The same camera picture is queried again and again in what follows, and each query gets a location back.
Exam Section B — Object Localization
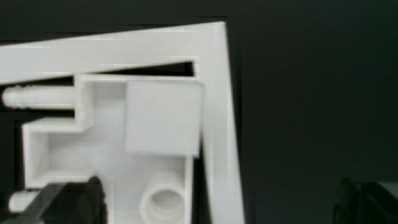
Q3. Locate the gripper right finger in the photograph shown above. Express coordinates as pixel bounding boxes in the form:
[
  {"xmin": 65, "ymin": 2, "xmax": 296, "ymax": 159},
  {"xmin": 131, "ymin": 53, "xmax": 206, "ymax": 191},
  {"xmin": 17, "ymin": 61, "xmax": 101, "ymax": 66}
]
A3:
[{"xmin": 332, "ymin": 178, "xmax": 398, "ymax": 224}]

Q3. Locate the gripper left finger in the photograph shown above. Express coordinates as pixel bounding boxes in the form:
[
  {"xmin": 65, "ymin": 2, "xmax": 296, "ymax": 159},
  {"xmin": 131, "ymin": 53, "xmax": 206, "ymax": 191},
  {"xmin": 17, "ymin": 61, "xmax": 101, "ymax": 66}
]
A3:
[{"xmin": 10, "ymin": 177, "xmax": 108, "ymax": 224}]

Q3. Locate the white chair seat part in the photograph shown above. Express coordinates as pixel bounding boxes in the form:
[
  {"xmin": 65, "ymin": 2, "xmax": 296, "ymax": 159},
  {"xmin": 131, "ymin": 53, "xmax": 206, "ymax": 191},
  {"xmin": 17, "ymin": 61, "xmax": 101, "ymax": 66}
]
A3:
[{"xmin": 0, "ymin": 74, "xmax": 202, "ymax": 224}]

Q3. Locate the white chair leg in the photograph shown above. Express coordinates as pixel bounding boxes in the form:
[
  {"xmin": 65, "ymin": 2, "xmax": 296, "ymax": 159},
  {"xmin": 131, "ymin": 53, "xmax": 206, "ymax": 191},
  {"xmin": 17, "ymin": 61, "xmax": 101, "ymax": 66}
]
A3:
[{"xmin": 124, "ymin": 81, "xmax": 204, "ymax": 157}]

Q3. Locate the white U-shaped border fence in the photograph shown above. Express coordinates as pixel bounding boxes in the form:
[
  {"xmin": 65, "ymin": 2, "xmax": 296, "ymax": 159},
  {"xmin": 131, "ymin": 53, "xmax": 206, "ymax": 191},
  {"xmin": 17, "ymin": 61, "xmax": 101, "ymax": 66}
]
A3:
[{"xmin": 0, "ymin": 22, "xmax": 245, "ymax": 224}]

